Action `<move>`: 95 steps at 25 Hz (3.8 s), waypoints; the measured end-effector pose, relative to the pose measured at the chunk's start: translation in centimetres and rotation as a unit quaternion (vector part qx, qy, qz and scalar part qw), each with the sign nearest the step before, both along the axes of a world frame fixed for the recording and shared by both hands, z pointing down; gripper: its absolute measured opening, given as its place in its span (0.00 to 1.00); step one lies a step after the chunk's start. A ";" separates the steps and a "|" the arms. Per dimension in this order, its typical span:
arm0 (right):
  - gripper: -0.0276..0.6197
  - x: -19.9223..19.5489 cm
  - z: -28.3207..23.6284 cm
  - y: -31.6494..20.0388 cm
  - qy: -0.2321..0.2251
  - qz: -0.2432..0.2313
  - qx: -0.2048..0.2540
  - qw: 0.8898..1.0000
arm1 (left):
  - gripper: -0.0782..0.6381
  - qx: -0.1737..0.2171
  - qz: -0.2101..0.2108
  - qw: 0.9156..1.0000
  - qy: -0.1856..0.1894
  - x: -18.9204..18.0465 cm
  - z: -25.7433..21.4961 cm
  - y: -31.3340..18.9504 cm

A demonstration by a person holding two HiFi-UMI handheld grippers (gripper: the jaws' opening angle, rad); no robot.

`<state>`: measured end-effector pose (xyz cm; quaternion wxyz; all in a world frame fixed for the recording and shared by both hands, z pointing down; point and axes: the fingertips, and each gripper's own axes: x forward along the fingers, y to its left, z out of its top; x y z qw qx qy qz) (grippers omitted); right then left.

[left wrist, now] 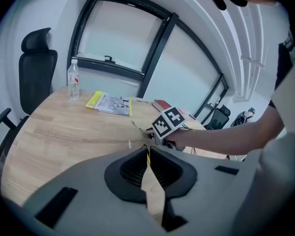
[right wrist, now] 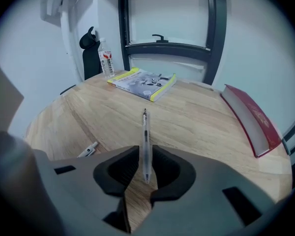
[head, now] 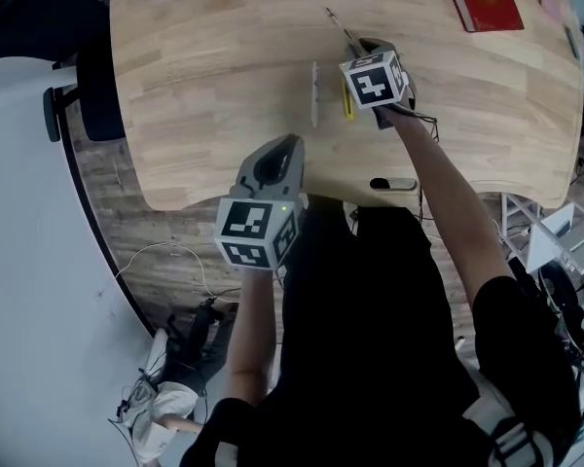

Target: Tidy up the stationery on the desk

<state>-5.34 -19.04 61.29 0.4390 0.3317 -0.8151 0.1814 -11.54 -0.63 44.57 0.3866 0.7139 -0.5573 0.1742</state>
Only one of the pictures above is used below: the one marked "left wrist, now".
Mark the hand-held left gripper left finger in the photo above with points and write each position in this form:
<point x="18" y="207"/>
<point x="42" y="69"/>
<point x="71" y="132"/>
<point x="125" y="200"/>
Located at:
<point x="88" y="205"/>

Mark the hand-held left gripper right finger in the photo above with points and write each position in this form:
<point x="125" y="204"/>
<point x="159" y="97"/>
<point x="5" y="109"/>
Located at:
<point x="211" y="193"/>

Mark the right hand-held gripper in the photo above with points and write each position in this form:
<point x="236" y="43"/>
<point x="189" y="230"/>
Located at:
<point x="168" y="122"/>

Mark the yellow stationery pencil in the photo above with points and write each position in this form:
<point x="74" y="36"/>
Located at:
<point x="149" y="158"/>

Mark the person's right forearm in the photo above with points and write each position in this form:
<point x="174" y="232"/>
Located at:
<point x="223" y="139"/>

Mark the wooden desk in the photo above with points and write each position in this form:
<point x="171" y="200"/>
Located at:
<point x="64" y="136"/>

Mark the red book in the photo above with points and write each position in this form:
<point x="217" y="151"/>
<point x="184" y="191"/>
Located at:
<point x="163" y="104"/>

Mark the brown cardboard box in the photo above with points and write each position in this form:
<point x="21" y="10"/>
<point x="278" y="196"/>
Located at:
<point x="142" y="114"/>

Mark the black mesh office chair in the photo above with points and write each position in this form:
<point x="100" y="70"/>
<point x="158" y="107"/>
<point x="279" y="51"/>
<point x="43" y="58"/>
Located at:
<point x="35" y="72"/>
<point x="220" y="118"/>

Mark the yellow and grey book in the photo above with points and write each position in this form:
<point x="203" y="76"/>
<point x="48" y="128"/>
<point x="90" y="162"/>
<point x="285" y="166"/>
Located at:
<point x="110" y="104"/>

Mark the person's white shirt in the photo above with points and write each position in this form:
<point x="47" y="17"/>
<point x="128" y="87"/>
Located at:
<point x="280" y="181"/>

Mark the black and white backpack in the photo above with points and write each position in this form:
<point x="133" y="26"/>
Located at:
<point x="244" y="118"/>

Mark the clear plastic water bottle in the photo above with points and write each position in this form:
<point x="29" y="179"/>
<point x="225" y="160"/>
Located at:
<point x="73" y="82"/>

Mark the black window frame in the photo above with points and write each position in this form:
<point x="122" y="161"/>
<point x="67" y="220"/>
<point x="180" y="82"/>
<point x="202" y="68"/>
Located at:
<point x="155" y="58"/>

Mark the white wall pipes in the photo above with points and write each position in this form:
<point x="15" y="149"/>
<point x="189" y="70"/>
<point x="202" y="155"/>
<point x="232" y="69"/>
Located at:
<point x="253" y="60"/>

